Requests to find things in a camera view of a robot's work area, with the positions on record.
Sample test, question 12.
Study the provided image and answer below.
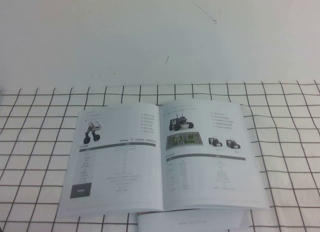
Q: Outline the white robot catalogue book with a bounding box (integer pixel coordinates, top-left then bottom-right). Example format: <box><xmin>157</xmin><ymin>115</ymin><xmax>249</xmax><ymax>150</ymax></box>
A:
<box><xmin>55</xmin><ymin>101</ymin><xmax>271</xmax><ymax>219</ymax></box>

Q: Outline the white black-checked tablecloth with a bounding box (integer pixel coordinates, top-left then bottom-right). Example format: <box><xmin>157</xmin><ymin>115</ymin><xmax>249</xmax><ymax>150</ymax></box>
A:
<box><xmin>0</xmin><ymin>80</ymin><xmax>320</xmax><ymax>232</ymax></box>

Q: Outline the white booklet with web address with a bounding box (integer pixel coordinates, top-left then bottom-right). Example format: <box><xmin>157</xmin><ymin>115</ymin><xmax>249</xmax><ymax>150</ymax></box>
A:
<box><xmin>136</xmin><ymin>208</ymin><xmax>251</xmax><ymax>232</ymax></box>

